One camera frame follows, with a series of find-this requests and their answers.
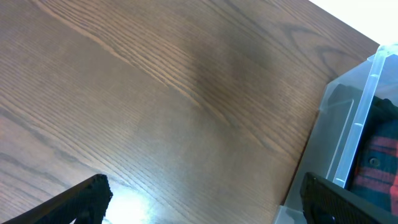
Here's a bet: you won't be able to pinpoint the clear plastic storage bin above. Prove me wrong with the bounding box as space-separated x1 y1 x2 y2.
274 44 397 223

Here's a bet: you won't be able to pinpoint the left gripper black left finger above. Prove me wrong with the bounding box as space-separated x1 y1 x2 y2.
4 174 113 224

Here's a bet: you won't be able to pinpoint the black pants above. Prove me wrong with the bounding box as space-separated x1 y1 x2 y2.
328 84 397 151

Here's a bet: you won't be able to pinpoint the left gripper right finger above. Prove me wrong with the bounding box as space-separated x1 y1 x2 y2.
300 172 397 224

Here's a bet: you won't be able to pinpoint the red navy plaid shirt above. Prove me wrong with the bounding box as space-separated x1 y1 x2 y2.
350 120 397 216

